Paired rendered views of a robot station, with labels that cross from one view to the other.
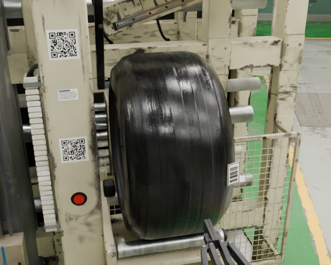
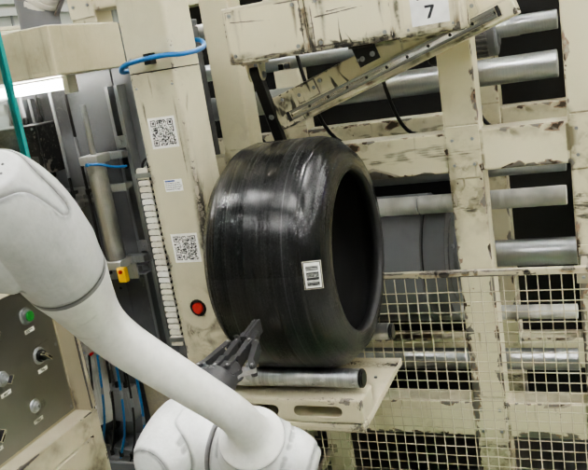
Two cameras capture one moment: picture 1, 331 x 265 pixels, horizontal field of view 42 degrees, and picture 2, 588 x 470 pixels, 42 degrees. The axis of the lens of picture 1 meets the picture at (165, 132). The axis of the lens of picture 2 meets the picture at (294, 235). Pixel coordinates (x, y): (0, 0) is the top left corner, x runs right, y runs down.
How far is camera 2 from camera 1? 108 cm
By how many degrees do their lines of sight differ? 35
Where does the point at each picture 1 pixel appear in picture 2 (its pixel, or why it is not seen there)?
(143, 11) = (319, 95)
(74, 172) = (189, 275)
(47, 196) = (169, 302)
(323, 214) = not seen: outside the picture
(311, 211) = not seen: outside the picture
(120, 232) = not seen: hidden behind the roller
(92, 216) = (214, 332)
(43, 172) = (162, 272)
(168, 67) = (269, 152)
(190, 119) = (262, 206)
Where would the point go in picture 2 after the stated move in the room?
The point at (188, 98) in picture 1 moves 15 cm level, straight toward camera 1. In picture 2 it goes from (269, 184) to (223, 200)
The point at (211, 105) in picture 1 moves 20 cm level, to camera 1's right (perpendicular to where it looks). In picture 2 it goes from (290, 191) to (373, 188)
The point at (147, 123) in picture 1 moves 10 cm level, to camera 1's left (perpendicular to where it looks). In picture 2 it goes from (218, 210) to (185, 211)
